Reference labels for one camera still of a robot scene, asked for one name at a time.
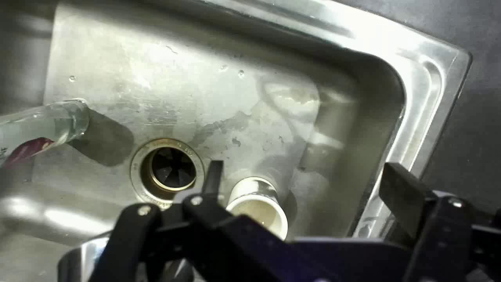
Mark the clear plastic bottle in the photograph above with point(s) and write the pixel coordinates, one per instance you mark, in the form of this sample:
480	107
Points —
31	132

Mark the brass sink drain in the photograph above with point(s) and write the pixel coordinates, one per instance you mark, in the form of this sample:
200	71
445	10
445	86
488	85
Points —
164	169

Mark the stainless steel sink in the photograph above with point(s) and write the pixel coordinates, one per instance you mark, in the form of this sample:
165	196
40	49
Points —
314	96

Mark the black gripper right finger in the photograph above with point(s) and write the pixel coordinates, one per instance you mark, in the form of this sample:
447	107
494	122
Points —
438	224

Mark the white cup in sink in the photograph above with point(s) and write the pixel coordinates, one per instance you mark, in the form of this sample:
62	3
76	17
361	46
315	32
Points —
258	198

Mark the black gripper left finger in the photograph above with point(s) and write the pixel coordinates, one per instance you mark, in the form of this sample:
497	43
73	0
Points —
232	248

